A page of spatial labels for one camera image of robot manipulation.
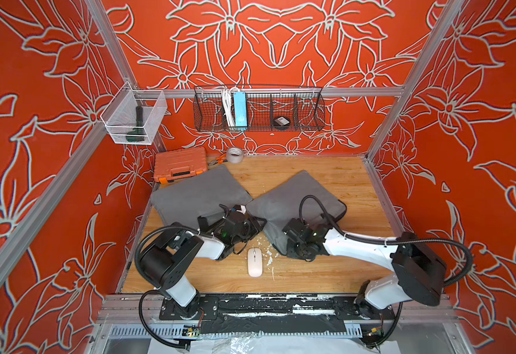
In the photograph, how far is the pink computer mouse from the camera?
0.81 meters

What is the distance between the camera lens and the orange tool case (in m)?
1.09

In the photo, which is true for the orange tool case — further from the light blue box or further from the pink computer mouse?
the pink computer mouse

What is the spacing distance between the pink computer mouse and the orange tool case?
0.49 m
